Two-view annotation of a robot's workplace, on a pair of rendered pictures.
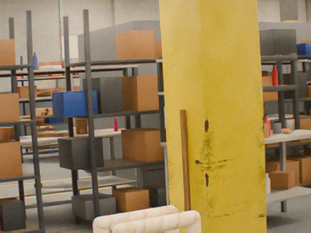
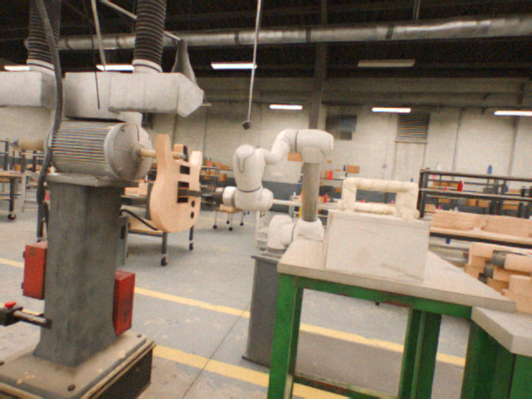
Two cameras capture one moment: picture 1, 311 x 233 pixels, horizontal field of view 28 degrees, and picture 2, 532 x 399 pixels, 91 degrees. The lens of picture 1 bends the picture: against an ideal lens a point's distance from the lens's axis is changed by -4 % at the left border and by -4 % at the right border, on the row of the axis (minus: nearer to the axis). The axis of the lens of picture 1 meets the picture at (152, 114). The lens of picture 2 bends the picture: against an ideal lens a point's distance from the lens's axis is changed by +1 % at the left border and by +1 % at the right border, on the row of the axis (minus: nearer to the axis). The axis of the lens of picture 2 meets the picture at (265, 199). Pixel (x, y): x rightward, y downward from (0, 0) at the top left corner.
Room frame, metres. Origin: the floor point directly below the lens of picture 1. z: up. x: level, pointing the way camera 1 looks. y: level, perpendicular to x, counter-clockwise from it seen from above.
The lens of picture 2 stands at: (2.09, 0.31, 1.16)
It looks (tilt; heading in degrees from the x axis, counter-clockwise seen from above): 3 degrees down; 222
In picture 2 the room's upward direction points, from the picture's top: 6 degrees clockwise
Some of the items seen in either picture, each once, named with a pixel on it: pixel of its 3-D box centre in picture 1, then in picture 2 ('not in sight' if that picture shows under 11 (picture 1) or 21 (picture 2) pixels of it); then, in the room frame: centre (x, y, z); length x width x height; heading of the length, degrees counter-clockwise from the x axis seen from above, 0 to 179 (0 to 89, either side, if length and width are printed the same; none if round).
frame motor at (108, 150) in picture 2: not in sight; (103, 150); (1.71, -1.07, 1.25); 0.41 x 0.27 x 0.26; 119
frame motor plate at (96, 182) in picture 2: not in sight; (88, 179); (1.75, -1.12, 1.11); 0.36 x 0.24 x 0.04; 119
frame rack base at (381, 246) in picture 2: not in sight; (370, 242); (1.26, 0.02, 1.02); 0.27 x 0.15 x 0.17; 122
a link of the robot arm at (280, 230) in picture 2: not in sight; (281, 230); (0.70, -0.77, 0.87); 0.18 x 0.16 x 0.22; 113
